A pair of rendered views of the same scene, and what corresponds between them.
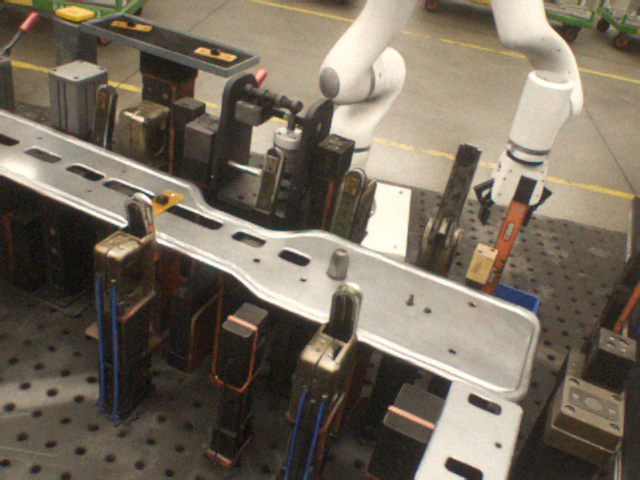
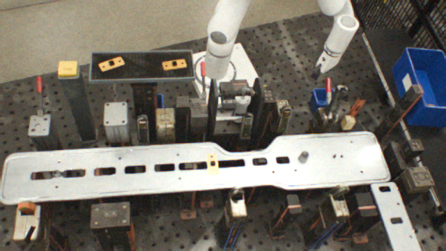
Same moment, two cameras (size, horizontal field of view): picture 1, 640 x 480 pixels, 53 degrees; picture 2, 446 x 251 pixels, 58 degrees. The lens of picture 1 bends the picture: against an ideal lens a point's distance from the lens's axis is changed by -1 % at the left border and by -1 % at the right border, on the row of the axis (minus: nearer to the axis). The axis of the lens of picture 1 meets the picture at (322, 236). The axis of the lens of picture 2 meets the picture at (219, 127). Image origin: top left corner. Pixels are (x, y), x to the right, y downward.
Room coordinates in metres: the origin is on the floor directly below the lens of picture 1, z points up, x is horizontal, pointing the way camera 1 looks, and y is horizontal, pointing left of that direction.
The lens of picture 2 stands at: (0.39, 0.68, 2.28)
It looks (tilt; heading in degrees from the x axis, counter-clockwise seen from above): 57 degrees down; 325
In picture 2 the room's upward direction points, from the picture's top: 11 degrees clockwise
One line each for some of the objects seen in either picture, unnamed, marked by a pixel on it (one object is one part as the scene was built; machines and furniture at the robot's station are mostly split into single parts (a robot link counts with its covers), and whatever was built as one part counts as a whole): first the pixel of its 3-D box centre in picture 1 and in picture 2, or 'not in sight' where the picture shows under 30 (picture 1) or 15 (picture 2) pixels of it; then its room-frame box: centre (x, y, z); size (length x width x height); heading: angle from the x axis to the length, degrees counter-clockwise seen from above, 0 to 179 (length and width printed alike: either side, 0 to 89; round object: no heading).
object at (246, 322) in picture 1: (237, 390); (284, 218); (0.70, 0.08, 0.84); 0.11 x 0.08 x 0.29; 162
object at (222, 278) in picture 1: (242, 309); (253, 179); (0.89, 0.12, 0.84); 0.12 x 0.05 x 0.29; 162
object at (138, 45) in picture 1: (170, 42); (143, 66); (1.34, 0.40, 1.16); 0.37 x 0.14 x 0.02; 72
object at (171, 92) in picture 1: (166, 140); (145, 104); (1.34, 0.40, 0.92); 0.10 x 0.08 x 0.45; 72
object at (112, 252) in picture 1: (126, 325); (231, 222); (0.77, 0.29, 0.87); 0.12 x 0.09 x 0.35; 162
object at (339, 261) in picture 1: (338, 265); (303, 156); (0.84, -0.03, 1.02); 0.03 x 0.03 x 0.07
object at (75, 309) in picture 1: (72, 234); (155, 186); (1.02, 0.49, 0.84); 0.13 x 0.11 x 0.29; 162
